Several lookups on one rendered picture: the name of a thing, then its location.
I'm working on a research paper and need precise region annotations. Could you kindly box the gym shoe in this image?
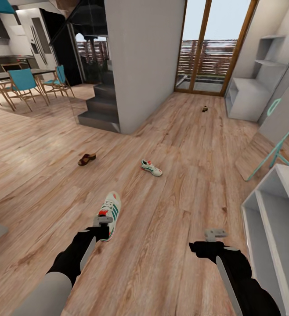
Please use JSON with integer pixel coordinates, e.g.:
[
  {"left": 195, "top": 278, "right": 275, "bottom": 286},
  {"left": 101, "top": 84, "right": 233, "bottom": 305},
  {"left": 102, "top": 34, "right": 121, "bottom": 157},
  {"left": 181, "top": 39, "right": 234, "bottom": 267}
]
[
  {"left": 97, "top": 191, "right": 121, "bottom": 242},
  {"left": 141, "top": 159, "right": 163, "bottom": 176}
]

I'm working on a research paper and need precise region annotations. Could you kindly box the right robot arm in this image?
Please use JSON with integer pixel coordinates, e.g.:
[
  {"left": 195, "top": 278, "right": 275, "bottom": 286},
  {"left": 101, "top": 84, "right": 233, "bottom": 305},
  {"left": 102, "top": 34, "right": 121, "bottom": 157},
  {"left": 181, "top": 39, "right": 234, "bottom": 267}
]
[{"left": 189, "top": 229, "right": 281, "bottom": 316}]

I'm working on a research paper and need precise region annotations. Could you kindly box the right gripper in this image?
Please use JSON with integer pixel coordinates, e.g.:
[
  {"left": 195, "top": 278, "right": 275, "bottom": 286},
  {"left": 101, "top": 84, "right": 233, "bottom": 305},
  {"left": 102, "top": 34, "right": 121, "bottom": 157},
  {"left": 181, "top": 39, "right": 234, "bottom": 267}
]
[{"left": 189, "top": 241, "right": 224, "bottom": 261}]

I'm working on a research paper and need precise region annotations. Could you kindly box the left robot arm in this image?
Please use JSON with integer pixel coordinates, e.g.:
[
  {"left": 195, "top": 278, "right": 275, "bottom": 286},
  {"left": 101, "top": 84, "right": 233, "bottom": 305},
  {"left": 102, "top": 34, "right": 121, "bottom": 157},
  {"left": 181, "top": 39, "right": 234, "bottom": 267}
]
[{"left": 9, "top": 216, "right": 113, "bottom": 316}]

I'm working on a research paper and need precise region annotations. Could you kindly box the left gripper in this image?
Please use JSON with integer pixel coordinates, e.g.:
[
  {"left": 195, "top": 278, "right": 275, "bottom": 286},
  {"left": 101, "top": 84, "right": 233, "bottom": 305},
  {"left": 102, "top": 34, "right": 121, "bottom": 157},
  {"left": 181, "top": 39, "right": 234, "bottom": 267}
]
[{"left": 87, "top": 226, "right": 109, "bottom": 240}]

